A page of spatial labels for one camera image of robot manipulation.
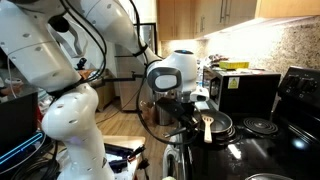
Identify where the wooden spatula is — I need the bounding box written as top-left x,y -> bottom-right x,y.
202,115 -> 214,143

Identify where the front left coil burner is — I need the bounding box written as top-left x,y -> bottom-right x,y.
212,126 -> 236,141

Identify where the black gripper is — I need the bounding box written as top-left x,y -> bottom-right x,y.
156,97 -> 200,139

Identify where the black monitor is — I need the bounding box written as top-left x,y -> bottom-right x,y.
0,93 -> 38,156

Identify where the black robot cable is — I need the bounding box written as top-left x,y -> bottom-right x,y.
128,0 -> 198,146

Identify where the wooden wall cabinet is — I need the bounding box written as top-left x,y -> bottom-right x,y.
156,0 -> 320,41

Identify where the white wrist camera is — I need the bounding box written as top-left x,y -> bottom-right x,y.
190,86 -> 209,102

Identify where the yellow box on microwave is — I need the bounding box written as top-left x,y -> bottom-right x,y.
219,61 -> 249,70

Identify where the stainless steel microwave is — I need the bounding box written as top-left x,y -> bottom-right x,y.
202,67 -> 281,119

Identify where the black saucepan with lid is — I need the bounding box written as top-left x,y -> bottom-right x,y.
245,173 -> 293,180

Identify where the rear left coil burner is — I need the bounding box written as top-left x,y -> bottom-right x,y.
243,118 -> 278,135

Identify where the coil burner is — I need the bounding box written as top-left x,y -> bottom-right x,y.
212,126 -> 236,141
243,118 -> 278,135

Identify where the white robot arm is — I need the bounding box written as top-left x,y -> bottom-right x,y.
0,0 -> 197,180

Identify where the stainless trash can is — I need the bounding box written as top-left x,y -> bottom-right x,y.
154,92 -> 172,126

